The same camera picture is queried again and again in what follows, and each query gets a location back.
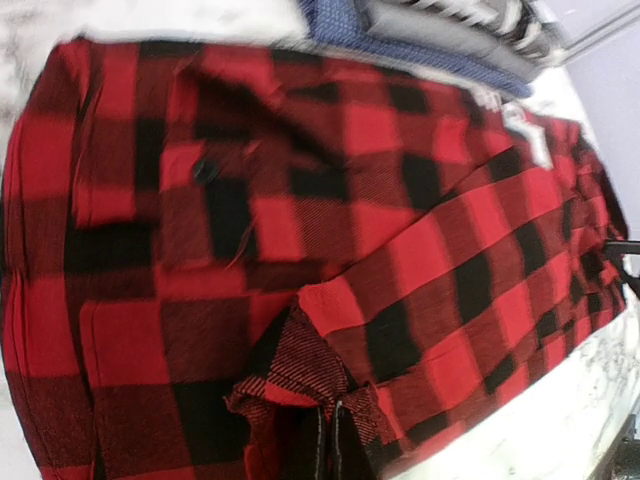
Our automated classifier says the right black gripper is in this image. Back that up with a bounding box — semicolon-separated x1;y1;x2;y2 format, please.
603;240;640;270

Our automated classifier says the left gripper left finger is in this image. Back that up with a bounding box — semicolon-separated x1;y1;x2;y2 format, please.
280;407;325;480

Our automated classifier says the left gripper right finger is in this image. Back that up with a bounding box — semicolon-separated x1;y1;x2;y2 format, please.
333;400;382;480

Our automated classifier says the red black plaid shirt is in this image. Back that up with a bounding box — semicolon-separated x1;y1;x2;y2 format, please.
1;38;628;479

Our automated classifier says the black white plaid folded shirt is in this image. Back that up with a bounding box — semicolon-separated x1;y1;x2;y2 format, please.
400;1;554;57

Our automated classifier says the blue checked folded shirt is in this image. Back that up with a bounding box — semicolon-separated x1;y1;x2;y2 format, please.
298;1;538;98

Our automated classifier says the right wall aluminium profile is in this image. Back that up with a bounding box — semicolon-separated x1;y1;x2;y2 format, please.
547;0;639;63

